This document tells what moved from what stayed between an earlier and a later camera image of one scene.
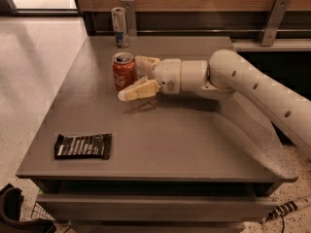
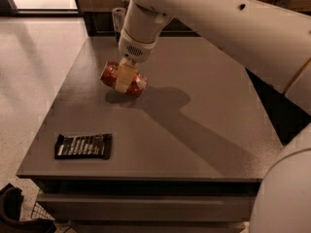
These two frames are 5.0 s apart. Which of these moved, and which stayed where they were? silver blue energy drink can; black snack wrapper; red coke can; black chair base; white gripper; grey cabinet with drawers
Moved: white gripper; red coke can
Stayed: black snack wrapper; grey cabinet with drawers; silver blue energy drink can; black chair base
